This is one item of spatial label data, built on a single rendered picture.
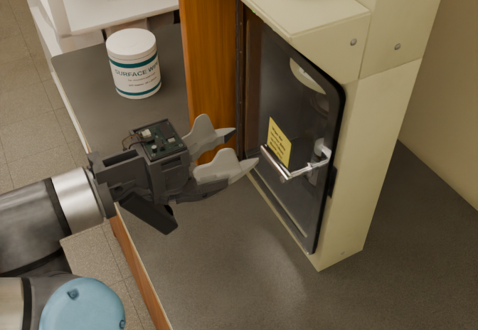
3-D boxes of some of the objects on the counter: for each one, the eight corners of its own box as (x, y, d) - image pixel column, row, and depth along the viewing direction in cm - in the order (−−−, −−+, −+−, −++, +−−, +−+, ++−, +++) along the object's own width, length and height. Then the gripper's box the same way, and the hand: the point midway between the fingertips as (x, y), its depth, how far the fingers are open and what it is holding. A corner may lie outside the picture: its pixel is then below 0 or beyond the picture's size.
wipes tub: (151, 67, 146) (145, 23, 136) (168, 91, 138) (162, 45, 128) (109, 80, 142) (99, 34, 132) (124, 105, 134) (114, 59, 123)
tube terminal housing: (326, 134, 126) (393, -253, 71) (414, 225, 105) (601, -220, 51) (240, 168, 117) (242, -242, 63) (318, 273, 97) (420, -197, 43)
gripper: (104, 201, 53) (272, 137, 60) (73, 132, 61) (225, 83, 68) (117, 246, 59) (269, 183, 66) (89, 178, 67) (226, 129, 74)
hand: (238, 150), depth 69 cm, fingers open, 6 cm apart
